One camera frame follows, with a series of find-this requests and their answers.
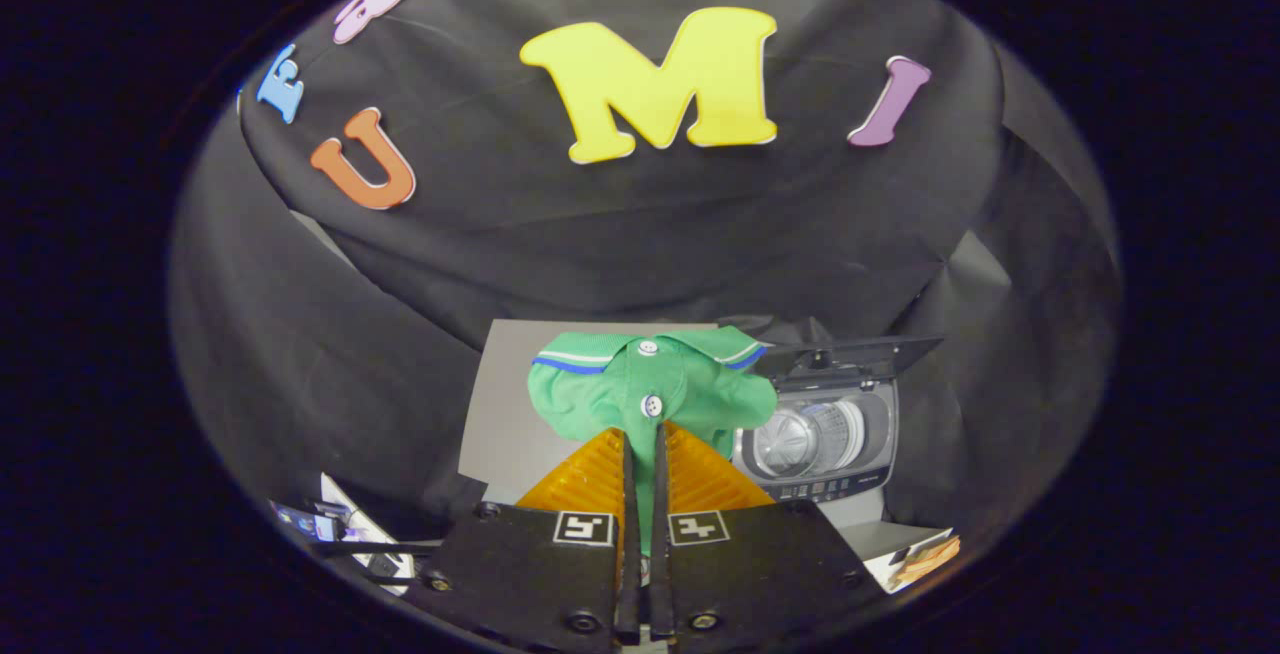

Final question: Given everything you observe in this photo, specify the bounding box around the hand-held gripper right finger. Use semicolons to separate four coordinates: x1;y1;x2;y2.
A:
650;421;881;650

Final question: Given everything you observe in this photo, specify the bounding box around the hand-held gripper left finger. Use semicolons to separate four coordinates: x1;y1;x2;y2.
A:
420;426;641;647

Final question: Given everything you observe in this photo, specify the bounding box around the grey washing machine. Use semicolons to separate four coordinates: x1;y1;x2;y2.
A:
732;379;899;531

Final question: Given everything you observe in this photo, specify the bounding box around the green polo shirt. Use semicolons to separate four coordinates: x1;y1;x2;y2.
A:
527;326;779;555

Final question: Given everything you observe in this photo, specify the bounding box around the white paper with orange print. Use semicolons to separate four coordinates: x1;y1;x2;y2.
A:
865;528;962;595

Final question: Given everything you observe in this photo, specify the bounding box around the grey metal cabinet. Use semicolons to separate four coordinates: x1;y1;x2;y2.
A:
458;319;721;506

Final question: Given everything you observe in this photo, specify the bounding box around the white blue printed sheet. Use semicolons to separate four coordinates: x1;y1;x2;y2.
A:
270;474;416;596

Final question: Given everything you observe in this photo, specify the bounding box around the black backdrop cloth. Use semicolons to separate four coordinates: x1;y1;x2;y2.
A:
168;0;1121;535

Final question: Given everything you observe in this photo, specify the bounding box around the thin black cable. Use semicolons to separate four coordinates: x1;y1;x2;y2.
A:
320;537;443;558

